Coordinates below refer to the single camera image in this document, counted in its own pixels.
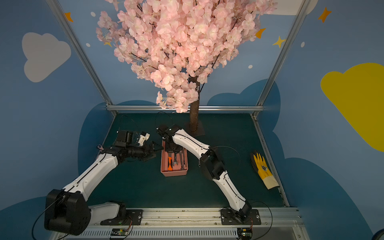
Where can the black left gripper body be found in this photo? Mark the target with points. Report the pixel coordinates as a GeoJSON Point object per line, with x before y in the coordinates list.
{"type": "Point", "coordinates": [149, 151]}

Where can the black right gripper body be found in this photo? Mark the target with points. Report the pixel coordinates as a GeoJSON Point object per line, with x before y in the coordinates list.
{"type": "Point", "coordinates": [173, 149]}

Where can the orange handled adjustable wrench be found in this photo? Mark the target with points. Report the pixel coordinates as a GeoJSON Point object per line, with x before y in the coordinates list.
{"type": "Point", "coordinates": [170, 163]}

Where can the pink plastic storage box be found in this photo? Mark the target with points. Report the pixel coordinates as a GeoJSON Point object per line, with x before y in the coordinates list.
{"type": "Point", "coordinates": [180, 163]}

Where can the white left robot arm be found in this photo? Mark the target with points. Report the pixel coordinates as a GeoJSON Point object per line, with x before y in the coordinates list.
{"type": "Point", "coordinates": [67, 210]}

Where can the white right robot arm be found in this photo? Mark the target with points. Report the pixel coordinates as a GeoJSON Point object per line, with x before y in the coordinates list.
{"type": "Point", "coordinates": [212, 166]}

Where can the yellow rubber glove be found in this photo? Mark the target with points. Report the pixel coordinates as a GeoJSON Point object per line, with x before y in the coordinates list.
{"type": "Point", "coordinates": [260, 166]}

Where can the pink cherry blossom tree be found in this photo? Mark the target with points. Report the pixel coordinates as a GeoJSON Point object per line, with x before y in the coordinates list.
{"type": "Point", "coordinates": [177, 44]}

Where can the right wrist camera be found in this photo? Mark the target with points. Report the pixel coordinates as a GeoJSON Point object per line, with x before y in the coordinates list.
{"type": "Point", "coordinates": [165, 132]}

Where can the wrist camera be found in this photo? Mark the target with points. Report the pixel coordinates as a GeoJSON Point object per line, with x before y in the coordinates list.
{"type": "Point", "coordinates": [127, 138]}
{"type": "Point", "coordinates": [165, 132]}

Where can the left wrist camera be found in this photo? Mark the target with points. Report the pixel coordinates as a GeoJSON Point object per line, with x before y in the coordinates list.
{"type": "Point", "coordinates": [127, 138]}

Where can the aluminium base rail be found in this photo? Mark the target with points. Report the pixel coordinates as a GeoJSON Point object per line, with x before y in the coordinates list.
{"type": "Point", "coordinates": [199, 224]}

